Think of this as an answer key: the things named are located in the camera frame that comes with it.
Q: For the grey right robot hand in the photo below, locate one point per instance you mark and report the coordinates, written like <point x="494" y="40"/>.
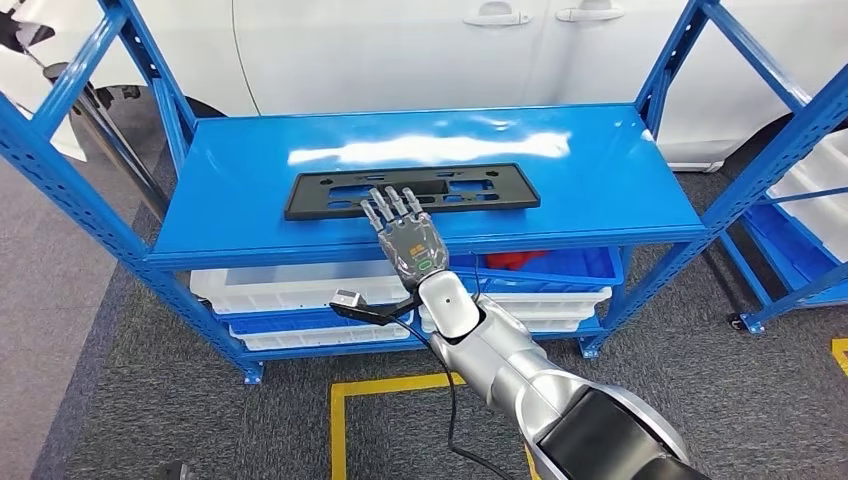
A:
<point x="414" y="248"/>

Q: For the black plastic plate part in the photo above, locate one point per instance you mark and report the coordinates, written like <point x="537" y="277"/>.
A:
<point x="503" y="199"/>

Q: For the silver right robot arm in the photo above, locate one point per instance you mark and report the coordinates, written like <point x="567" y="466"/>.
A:
<point x="517" y="371"/>

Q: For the blue metal shelf rack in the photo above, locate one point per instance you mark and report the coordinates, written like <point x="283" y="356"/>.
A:
<point x="411" y="242"/>

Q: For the red plastic part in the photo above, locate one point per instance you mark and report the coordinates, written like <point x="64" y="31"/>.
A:
<point x="517" y="260"/>

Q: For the blue wheeled shelf rack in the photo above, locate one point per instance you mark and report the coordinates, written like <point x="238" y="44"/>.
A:
<point x="755" y="321"/>

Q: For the white plastic bin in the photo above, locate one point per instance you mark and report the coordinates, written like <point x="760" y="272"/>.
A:
<point x="550" y="303"/>
<point x="298" y="291"/>
<point x="821" y="225"/>
<point x="828" y="166"/>
<point x="311" y="338"/>
<point x="556" y="324"/>

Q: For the white car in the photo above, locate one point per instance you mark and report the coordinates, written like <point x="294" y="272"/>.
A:
<point x="397" y="53"/>

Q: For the black pole with round base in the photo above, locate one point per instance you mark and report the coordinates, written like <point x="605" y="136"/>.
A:
<point x="112" y="132"/>

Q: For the white car body panel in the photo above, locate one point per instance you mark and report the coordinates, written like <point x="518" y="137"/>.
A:
<point x="60" y="132"/>

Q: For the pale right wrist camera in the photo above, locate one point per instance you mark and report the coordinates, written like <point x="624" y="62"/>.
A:
<point x="348" y="299"/>

